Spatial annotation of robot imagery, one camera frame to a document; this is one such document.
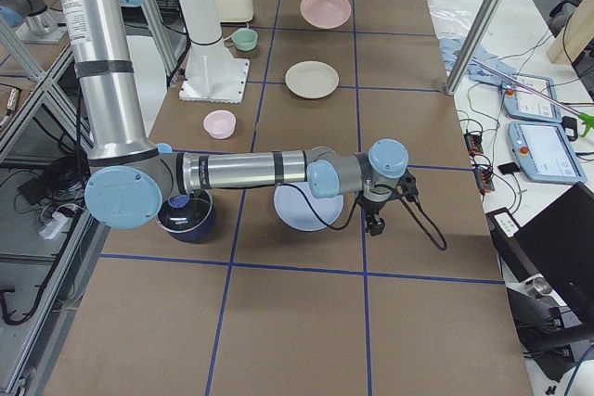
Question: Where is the second grey robot arm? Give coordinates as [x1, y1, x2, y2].
[1, 0, 67, 45]

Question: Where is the teach pendant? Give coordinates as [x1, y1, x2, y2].
[501, 73, 562, 123]
[508, 121, 588, 185]

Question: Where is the white power strip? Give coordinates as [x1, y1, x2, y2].
[38, 211, 69, 239]

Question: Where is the blue cloth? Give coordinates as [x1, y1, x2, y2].
[439, 37, 516, 86]

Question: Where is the upper teach pendant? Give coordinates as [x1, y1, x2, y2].
[501, 73, 562, 123]

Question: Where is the black box with label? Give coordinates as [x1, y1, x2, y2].
[485, 208, 520, 247]

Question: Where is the green grabber tool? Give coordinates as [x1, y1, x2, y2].
[471, 57, 594, 137]

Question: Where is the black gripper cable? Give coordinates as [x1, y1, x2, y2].
[278, 172, 449, 252]

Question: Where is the green bowl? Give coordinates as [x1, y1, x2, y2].
[231, 28, 258, 52]

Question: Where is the dark blue bowl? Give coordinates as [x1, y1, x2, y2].
[156, 190, 216, 243]

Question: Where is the black laptop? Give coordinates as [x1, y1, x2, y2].
[514, 183, 593, 316]

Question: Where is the cream plate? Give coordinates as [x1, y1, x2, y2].
[285, 60, 340, 99]

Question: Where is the lower teach pendant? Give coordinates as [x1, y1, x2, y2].
[508, 121, 588, 185]

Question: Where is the light blue plate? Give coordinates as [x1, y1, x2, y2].
[274, 182, 344, 232]

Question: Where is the aluminium frame post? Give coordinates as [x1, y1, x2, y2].
[444, 0, 502, 96]

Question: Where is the clear plastic sheet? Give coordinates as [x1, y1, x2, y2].
[428, 0, 474, 39]

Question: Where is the pink plate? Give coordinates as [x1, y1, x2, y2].
[300, 0, 352, 30]

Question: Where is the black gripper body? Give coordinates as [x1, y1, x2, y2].
[356, 191, 393, 223]

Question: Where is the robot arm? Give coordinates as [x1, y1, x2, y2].
[60, 0, 418, 235]

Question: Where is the pink bowl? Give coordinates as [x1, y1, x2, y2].
[202, 109, 237, 139]

